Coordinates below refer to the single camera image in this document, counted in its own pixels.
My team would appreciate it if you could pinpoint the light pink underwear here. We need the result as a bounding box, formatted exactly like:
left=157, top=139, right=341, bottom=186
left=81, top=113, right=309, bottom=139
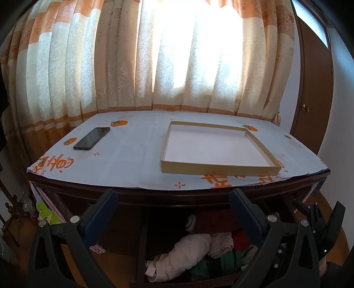
left=208, top=232, right=234, bottom=259

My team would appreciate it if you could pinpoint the shallow cardboard tray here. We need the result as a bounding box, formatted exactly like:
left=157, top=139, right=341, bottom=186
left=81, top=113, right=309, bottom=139
left=160, top=121, right=282, bottom=176

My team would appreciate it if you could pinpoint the green black striped underwear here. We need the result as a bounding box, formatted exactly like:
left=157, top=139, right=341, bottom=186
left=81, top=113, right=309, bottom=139
left=190, top=251, right=243, bottom=278

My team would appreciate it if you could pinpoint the orange cream patterned curtain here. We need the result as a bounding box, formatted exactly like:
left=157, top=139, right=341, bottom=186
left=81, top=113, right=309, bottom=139
left=1, top=1, right=295, bottom=170

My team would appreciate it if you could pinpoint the brown wooden door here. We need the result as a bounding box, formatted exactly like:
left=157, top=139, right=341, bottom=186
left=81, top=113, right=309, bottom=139
left=291, top=1, right=334, bottom=154

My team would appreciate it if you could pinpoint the dark red underwear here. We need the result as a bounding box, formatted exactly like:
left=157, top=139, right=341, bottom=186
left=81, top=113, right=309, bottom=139
left=232, top=232, right=250, bottom=251

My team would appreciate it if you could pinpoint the pink dotted underwear roll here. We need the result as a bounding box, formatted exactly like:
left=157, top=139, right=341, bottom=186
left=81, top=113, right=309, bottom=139
left=145, top=234, right=211, bottom=283

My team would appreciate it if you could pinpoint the black smartphone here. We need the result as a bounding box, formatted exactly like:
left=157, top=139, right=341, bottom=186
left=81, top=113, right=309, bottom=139
left=73, top=127, right=110, bottom=151

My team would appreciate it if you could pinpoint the brass door knob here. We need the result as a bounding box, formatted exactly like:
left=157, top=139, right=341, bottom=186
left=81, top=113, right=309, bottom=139
left=302, top=104, right=310, bottom=113

